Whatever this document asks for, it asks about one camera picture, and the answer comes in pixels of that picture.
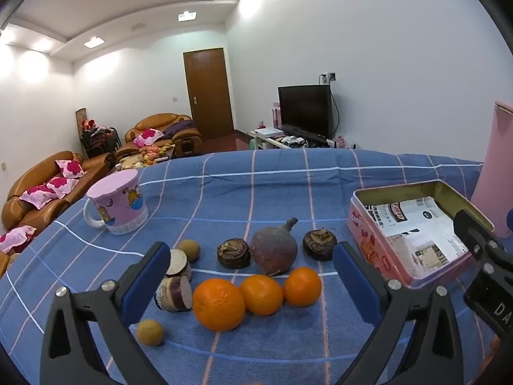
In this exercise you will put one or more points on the white flat box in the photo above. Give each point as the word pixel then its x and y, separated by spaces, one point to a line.
pixel 269 132

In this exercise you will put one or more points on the printed paper liner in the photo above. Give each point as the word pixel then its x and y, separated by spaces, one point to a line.
pixel 421 228

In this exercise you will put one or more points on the white TV stand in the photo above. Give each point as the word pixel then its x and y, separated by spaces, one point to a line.
pixel 260 141

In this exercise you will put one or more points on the dark brown water chestnut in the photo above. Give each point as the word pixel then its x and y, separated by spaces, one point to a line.
pixel 318 244
pixel 233 254

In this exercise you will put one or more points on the pink white plastic bag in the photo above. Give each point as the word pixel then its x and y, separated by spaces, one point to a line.
pixel 340 141

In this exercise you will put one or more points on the tan longan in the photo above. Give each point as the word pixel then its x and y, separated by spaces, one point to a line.
pixel 150 333
pixel 189 250

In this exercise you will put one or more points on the cut brown fruit piece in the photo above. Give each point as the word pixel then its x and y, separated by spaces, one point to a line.
pixel 180 264
pixel 174 294

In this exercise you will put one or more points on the pink tin box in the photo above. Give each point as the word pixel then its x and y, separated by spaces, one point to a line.
pixel 372 244

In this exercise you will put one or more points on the brown leather armchair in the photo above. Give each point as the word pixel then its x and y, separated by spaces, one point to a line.
pixel 154 122

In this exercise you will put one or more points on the black television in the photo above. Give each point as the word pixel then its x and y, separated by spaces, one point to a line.
pixel 304 110

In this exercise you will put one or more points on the small orange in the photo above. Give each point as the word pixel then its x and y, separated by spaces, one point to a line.
pixel 262 294
pixel 302 286

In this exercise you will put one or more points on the blue checked cloth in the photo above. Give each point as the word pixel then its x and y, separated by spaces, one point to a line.
pixel 260 188

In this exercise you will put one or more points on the purple round fruit with stalk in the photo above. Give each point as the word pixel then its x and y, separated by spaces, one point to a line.
pixel 274 248

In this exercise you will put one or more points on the ceiling vent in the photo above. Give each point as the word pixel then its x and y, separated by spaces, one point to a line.
pixel 138 26

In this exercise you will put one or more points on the brown leather sofa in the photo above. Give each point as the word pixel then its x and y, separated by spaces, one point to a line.
pixel 36 168

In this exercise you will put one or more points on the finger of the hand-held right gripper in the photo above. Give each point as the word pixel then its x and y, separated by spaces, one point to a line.
pixel 509 222
pixel 471 230

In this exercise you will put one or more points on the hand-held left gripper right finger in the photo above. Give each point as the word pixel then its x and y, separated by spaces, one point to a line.
pixel 352 276

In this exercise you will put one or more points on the pink kettle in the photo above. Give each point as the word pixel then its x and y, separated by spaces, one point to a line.
pixel 495 160

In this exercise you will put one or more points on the stacked dark chairs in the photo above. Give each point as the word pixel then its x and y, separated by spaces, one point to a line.
pixel 98 138

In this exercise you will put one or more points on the pink flower cushion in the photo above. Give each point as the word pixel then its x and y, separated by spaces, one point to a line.
pixel 16 238
pixel 62 185
pixel 70 167
pixel 38 196
pixel 147 137

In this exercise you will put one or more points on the purple blanket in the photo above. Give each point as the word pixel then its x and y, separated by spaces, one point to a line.
pixel 178 128

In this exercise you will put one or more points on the square ceiling light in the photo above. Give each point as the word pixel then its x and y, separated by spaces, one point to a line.
pixel 187 16
pixel 94 42

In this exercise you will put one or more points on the large orange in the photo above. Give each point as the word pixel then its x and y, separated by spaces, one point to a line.
pixel 218 304

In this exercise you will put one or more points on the pink cartoon mug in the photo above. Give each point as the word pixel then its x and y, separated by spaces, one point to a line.
pixel 120 204

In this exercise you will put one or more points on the wall socket with plugs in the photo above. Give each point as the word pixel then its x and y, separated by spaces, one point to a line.
pixel 328 77

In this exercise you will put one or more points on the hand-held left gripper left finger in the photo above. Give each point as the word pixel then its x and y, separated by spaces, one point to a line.
pixel 146 284

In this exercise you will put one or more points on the tall patterned scroll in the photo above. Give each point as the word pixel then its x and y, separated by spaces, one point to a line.
pixel 81 116

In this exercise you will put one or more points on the coffee table with snacks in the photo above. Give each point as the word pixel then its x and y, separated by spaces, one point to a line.
pixel 144 158

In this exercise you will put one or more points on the brown wooden door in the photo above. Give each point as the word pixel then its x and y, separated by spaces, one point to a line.
pixel 208 92

